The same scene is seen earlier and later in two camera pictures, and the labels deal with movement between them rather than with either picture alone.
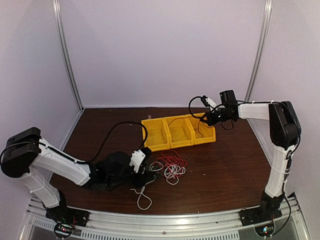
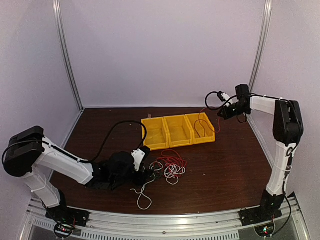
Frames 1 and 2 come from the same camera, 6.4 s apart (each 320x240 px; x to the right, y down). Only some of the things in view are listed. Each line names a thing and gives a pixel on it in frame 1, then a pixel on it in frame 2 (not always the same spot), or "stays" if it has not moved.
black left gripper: [142, 179] stays
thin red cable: [171, 162] stays
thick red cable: [198, 124] to [204, 120]
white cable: [171, 172] stays
